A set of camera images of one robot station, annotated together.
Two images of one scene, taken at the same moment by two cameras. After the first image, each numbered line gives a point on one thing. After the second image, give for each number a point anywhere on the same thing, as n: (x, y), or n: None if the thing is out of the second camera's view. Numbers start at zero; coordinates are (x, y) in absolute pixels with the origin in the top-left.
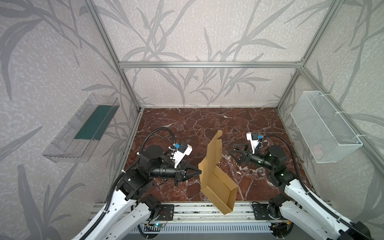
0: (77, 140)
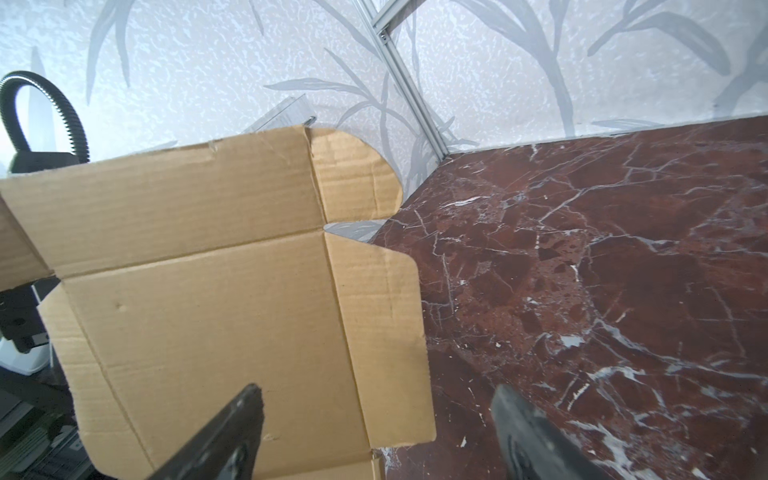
0: (294, 111)
